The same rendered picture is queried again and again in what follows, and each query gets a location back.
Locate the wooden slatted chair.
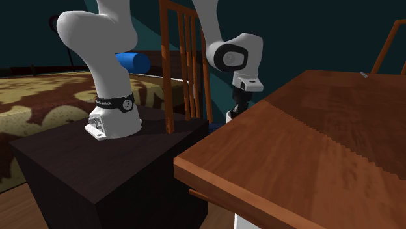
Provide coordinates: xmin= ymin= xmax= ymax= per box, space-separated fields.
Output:
xmin=158 ymin=0 xmax=214 ymax=135

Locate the brown wooden table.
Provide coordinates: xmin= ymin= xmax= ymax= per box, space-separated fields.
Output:
xmin=172 ymin=70 xmax=406 ymax=229

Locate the blue cylinder cushion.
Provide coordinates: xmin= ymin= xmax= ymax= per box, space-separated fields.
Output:
xmin=115 ymin=52 xmax=152 ymax=75

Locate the dark robot stand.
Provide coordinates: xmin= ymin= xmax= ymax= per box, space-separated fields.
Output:
xmin=8 ymin=104 xmax=210 ymax=229

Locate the brown and cream patterned rug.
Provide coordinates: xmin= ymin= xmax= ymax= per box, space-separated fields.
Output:
xmin=0 ymin=70 xmax=193 ymax=194

